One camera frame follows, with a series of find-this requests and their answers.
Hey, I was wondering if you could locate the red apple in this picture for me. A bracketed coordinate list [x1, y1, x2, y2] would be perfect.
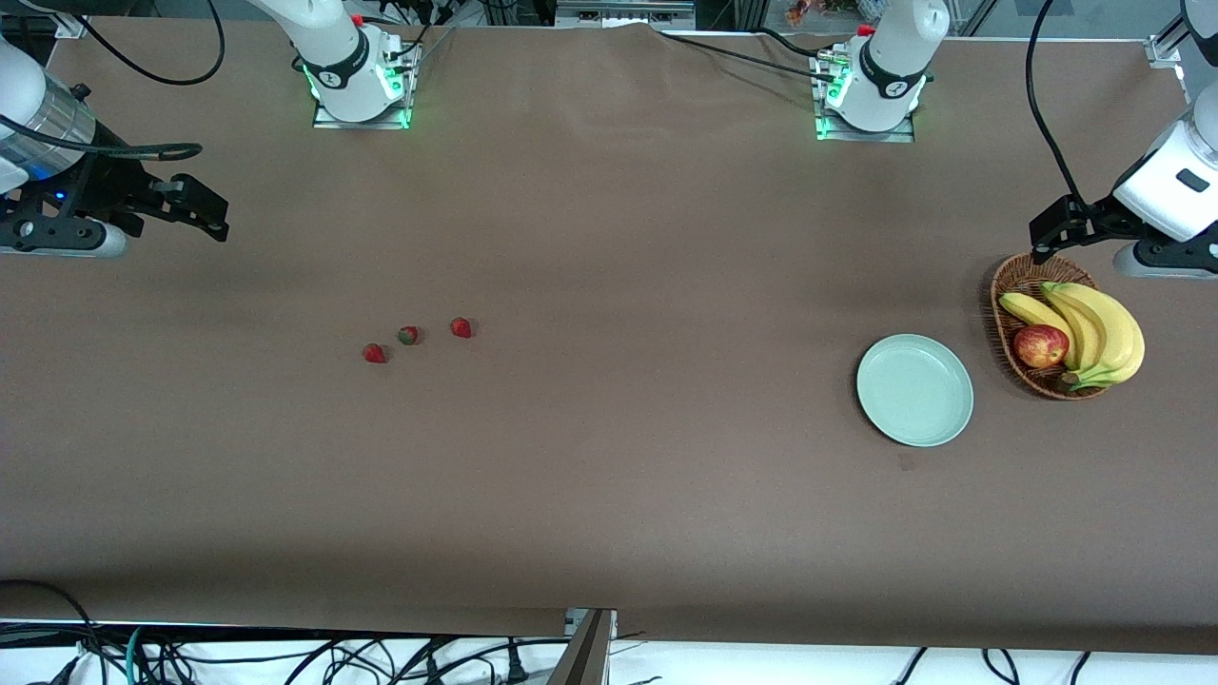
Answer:
[1012, 323, 1071, 370]

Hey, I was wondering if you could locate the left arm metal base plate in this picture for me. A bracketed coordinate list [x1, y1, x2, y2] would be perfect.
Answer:
[811, 52, 916, 144]

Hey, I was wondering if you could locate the medium yellow banana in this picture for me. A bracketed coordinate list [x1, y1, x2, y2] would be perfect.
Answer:
[1040, 283, 1110, 374]

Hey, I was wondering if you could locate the large aluminium corner bracket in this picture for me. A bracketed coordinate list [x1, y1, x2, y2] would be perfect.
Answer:
[1145, 8, 1218, 69]

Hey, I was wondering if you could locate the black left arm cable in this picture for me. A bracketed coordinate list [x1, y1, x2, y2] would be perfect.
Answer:
[1025, 0, 1088, 206]

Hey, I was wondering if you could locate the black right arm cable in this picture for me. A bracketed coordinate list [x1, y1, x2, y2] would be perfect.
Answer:
[0, 0, 226, 163]

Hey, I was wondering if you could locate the large yellow banana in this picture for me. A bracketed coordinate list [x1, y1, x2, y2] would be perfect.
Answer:
[1047, 282, 1147, 391]

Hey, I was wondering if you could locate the long black table cable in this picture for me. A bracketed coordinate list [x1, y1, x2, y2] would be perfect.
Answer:
[657, 31, 838, 82]

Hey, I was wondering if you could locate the brown wicker basket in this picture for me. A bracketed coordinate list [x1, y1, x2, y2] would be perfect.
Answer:
[990, 252, 1114, 401]

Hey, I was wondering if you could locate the aluminium frame profile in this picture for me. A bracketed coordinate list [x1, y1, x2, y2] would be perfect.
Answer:
[564, 607, 619, 685]

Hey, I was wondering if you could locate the thick black floor cable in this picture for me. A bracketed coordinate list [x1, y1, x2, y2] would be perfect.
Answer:
[0, 578, 108, 685]

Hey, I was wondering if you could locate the short black table cable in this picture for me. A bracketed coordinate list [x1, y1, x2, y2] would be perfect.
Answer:
[756, 27, 829, 56]

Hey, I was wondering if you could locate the aluminium rail with slots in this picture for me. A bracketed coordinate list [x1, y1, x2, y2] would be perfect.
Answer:
[555, 0, 697, 31]

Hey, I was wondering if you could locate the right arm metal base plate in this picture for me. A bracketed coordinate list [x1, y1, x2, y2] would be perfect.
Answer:
[312, 38, 422, 130]

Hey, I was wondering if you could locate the brown table cover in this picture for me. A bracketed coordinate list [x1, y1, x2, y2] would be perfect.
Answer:
[0, 17, 1218, 656]

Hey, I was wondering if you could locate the pale green round plate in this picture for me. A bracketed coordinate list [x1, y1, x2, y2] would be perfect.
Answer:
[855, 333, 975, 449]

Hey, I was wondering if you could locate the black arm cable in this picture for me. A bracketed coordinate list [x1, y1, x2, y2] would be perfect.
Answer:
[1025, 0, 1088, 206]
[0, 0, 226, 163]

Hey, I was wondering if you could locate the small yellow banana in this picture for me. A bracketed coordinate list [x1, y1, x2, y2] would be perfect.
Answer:
[997, 291, 1081, 372]

